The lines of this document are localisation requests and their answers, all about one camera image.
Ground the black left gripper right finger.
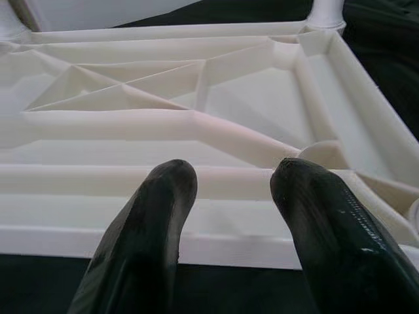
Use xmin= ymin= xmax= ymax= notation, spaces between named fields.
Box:
xmin=270 ymin=157 xmax=419 ymax=314

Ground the white plastic table top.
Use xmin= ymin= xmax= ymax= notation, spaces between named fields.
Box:
xmin=0 ymin=19 xmax=419 ymax=271

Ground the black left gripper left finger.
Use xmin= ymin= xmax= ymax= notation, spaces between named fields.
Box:
xmin=67 ymin=159 xmax=199 ymax=314

